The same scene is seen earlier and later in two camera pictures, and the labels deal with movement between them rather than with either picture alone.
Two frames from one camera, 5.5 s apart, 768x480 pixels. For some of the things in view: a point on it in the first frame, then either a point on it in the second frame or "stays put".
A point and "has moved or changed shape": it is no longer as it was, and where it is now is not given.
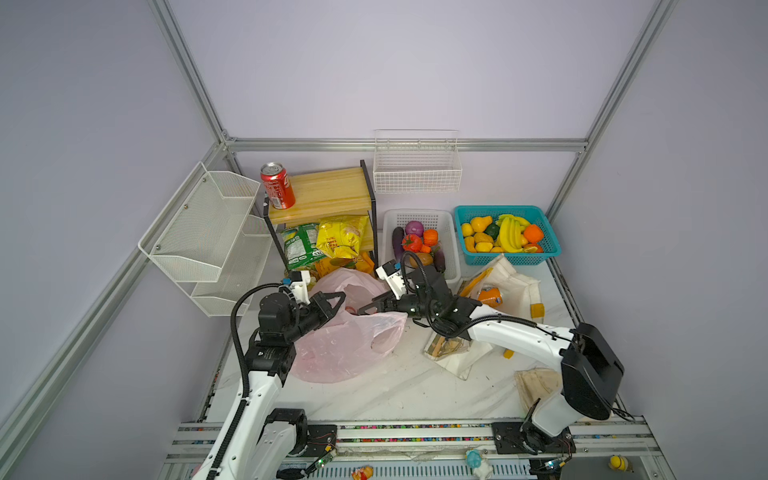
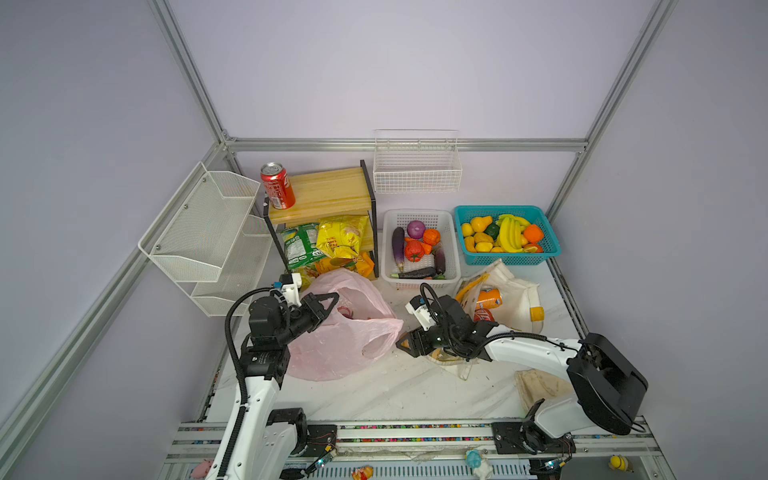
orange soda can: [491, 297] stays put
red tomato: [411, 243] has moved or changed shape
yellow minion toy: [621, 463] stays put
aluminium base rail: [599, 449] stays put
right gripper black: [389, 301] → [411, 337]
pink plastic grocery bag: [348, 345] stays put
